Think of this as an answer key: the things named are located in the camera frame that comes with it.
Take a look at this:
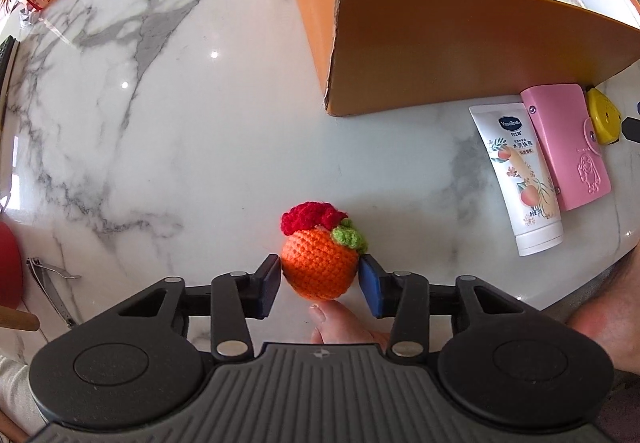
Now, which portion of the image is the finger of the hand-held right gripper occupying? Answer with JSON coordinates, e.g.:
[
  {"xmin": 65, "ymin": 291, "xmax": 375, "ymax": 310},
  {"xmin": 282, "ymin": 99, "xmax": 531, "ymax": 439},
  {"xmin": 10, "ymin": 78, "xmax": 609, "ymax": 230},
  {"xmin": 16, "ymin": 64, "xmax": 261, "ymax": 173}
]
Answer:
[{"xmin": 621, "ymin": 102, "xmax": 640, "ymax": 142}]

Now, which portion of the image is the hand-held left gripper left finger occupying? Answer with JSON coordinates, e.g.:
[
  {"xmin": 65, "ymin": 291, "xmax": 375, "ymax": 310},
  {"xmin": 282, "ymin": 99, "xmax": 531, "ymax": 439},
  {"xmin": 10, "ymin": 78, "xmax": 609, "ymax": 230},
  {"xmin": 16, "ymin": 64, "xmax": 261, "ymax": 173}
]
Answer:
[{"xmin": 119, "ymin": 254, "xmax": 282, "ymax": 360}]

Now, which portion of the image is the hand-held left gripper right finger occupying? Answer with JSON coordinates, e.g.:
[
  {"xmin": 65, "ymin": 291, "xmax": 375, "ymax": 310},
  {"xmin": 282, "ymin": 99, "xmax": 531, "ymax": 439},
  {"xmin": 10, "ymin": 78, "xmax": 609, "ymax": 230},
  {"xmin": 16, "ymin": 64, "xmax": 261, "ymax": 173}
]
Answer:
[{"xmin": 358, "ymin": 254, "xmax": 527, "ymax": 359}]

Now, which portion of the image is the yellow case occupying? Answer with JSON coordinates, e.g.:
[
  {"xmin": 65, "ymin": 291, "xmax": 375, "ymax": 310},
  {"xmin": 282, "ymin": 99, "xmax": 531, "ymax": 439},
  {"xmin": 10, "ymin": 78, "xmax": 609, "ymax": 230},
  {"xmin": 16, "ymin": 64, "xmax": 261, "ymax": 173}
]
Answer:
[{"xmin": 586, "ymin": 87, "xmax": 623, "ymax": 146}]

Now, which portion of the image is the orange crochet fruit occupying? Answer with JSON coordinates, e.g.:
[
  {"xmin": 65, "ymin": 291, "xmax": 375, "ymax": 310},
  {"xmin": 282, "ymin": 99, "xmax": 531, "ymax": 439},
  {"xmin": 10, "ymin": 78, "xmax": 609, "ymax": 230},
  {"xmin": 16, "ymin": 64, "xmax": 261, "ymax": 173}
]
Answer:
[{"xmin": 280, "ymin": 203, "xmax": 370, "ymax": 301}]

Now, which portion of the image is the orange cardboard box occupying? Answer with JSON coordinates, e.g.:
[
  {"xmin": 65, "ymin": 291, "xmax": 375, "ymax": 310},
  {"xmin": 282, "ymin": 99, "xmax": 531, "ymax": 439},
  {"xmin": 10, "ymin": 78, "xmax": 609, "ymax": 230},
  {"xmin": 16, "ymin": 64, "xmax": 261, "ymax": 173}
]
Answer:
[{"xmin": 277, "ymin": 0, "xmax": 640, "ymax": 118}]

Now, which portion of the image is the person's foot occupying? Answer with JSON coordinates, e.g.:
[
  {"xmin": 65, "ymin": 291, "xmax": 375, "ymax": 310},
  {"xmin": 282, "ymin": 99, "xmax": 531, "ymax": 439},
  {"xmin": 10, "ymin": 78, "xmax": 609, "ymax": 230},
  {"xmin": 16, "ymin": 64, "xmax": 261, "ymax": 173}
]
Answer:
[
  {"xmin": 566, "ymin": 257, "xmax": 640, "ymax": 374},
  {"xmin": 310, "ymin": 302, "xmax": 392, "ymax": 351}
]

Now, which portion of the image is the pink card wallet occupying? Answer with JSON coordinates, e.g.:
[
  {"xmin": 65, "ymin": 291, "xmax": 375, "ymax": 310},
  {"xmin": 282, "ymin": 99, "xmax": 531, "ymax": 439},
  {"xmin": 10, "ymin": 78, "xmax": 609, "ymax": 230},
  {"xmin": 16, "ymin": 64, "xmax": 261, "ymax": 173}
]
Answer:
[{"xmin": 520, "ymin": 84, "xmax": 612, "ymax": 212}]

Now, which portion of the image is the white lotion tube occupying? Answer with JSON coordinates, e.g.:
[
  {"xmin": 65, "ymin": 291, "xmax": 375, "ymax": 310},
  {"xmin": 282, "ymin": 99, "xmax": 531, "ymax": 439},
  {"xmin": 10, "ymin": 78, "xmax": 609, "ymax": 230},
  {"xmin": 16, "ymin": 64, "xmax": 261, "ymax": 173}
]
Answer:
[{"xmin": 469, "ymin": 102, "xmax": 565, "ymax": 257}]

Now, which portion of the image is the metal nail clipper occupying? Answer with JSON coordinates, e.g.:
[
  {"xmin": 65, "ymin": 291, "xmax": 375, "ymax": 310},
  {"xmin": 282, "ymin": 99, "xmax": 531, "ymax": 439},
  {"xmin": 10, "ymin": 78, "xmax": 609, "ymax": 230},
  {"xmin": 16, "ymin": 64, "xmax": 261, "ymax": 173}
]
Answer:
[{"xmin": 26, "ymin": 257, "xmax": 82, "ymax": 328}]

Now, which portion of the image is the wooden stick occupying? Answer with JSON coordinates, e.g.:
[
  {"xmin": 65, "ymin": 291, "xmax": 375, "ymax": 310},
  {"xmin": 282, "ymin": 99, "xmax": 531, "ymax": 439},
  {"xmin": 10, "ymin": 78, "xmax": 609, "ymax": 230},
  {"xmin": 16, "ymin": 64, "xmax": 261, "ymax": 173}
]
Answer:
[{"xmin": 0, "ymin": 307, "xmax": 40, "ymax": 332}]

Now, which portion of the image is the red cup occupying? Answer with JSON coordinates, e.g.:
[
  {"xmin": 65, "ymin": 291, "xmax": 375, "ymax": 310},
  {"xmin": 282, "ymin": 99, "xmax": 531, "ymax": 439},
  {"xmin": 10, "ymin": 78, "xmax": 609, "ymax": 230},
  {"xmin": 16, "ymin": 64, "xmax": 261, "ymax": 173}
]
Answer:
[{"xmin": 0, "ymin": 222, "xmax": 24, "ymax": 310}]

